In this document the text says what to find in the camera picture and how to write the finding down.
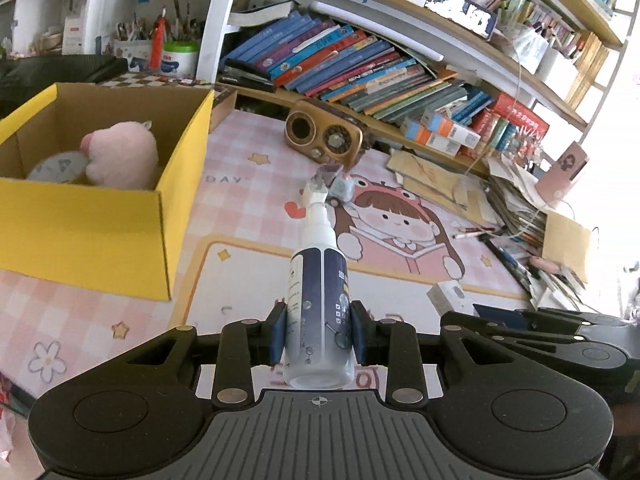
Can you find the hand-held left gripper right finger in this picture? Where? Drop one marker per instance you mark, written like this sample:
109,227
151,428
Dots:
358,332

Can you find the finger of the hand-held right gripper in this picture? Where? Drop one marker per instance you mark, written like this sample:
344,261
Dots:
500,332
525,316

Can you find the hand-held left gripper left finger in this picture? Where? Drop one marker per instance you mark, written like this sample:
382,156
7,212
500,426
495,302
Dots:
278,330

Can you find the white blue spray bottle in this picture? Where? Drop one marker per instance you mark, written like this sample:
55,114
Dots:
320,310

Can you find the yellow cardboard box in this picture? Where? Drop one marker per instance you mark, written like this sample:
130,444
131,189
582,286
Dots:
100,230

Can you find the pink plush pig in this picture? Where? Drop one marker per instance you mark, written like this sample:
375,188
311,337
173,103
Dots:
127,155

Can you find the grey round plush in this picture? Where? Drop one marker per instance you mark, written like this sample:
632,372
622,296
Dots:
57,167

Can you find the pink printed desktop mat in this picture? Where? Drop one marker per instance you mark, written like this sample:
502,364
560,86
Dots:
240,220

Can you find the small white carton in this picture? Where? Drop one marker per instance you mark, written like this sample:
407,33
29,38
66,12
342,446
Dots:
446,296

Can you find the brown cardboard envelope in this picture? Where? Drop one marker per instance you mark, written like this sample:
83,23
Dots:
567,245

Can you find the red white pen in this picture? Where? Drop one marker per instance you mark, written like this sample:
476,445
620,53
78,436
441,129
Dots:
472,233

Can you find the messy pile of papers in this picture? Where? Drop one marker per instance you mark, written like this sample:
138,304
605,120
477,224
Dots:
520,210

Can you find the small grey-blue toy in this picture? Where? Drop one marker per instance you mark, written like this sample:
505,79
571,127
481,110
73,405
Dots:
342,190

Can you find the pink card with figure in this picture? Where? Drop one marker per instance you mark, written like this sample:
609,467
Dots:
562,170

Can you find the clear plastic cap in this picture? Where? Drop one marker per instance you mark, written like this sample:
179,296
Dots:
324,174

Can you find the brown cardboard pieces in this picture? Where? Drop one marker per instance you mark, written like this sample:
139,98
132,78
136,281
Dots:
430,180

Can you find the brown retro radio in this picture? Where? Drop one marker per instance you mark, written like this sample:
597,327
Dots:
325,135

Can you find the orange blue carton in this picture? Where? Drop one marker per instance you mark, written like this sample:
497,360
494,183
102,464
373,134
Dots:
432,137
452,127

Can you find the checkered wooden box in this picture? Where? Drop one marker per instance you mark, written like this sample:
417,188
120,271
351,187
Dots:
222,110

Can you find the white storage bin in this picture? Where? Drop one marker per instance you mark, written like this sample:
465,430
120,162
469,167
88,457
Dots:
557,75

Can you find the row of leaning books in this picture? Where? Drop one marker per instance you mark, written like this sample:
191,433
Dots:
360,70

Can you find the wooden bookshelf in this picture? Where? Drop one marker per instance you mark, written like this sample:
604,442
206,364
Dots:
450,50

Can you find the green lid white tub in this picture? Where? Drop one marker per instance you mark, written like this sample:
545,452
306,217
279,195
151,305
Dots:
179,60

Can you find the red white glue bottle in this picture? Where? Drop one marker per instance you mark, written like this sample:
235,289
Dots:
156,47

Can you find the black lettered sign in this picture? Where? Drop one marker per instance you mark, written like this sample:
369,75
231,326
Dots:
460,12

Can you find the white pen holder with pens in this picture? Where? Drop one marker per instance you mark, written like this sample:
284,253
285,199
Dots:
131,52

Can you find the white shelf unit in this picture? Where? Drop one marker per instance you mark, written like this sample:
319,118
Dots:
215,20

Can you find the white box with red label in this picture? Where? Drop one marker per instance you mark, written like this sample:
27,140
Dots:
73,36

